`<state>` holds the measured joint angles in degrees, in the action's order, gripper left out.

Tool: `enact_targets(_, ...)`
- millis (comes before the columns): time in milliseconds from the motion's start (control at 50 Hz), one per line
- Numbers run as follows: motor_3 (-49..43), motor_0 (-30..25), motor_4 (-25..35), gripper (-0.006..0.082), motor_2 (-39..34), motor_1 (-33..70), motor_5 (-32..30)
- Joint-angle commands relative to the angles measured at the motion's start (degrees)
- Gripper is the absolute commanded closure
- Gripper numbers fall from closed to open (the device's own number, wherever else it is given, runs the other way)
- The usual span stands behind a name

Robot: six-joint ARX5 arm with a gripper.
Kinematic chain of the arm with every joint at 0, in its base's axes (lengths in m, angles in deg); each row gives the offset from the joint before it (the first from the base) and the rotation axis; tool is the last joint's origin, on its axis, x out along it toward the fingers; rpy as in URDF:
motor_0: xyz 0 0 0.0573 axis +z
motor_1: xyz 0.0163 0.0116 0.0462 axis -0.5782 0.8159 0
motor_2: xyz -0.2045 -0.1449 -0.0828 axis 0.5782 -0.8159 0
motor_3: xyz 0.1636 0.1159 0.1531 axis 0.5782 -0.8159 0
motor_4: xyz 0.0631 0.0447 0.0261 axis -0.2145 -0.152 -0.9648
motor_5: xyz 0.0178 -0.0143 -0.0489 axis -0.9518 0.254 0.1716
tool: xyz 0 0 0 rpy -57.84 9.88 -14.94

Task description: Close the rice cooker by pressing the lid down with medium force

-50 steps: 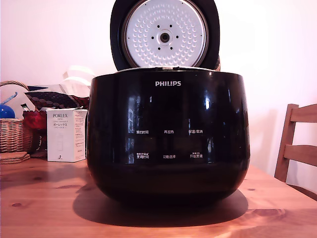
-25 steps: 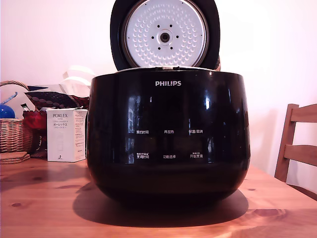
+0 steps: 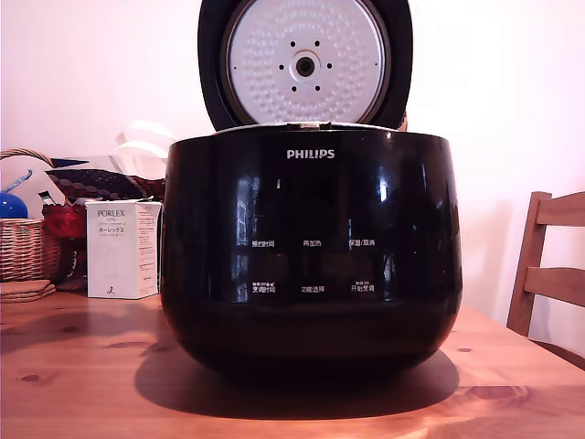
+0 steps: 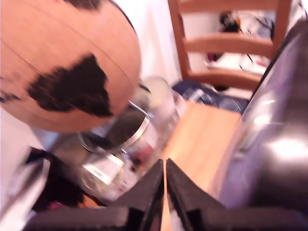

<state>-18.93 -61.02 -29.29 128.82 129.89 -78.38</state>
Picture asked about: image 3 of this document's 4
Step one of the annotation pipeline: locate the black rice cooker lid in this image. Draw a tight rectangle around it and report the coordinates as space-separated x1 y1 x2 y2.
197 0 415 133

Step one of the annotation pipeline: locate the black Philips rice cooker body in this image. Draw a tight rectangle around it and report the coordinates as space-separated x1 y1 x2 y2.
159 126 463 374

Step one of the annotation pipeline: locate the white paper bag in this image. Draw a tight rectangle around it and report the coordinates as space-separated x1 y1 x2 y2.
109 119 182 171

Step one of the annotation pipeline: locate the white Porlex box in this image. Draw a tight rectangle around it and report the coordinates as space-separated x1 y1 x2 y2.
85 197 164 301

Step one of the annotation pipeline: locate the red glass bowl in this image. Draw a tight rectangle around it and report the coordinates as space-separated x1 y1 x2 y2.
41 203 90 281

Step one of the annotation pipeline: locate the wooden chair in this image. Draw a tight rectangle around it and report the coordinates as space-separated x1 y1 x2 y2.
505 190 585 359

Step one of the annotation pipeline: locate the wicker basket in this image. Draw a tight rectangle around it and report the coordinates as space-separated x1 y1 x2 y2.
0 146 63 284

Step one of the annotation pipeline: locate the stack of cork coasters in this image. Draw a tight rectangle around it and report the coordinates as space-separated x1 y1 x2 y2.
0 279 58 305

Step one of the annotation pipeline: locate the blue ribbon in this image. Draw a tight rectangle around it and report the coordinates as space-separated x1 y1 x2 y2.
2 169 35 191

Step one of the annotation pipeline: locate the blue ball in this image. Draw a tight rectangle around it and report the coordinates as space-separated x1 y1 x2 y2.
0 190 30 220

